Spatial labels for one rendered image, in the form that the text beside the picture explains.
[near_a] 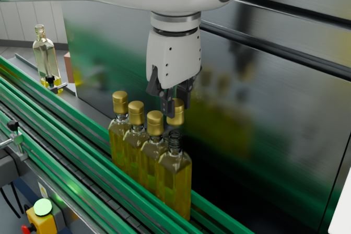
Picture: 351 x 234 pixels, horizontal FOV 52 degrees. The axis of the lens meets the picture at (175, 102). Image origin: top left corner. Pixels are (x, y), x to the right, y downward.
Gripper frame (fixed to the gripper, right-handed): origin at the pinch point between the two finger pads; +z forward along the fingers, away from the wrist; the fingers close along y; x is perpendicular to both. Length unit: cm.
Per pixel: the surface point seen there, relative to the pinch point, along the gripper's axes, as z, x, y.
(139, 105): 5.7, -10.7, 0.2
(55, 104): 29, -59, -3
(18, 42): 132, -359, -107
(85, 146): 25.6, -29.5, 4.8
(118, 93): 5.7, -17.8, 0.4
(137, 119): 8.6, -10.3, 1.5
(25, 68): 34, -100, -11
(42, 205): 36, -30, 20
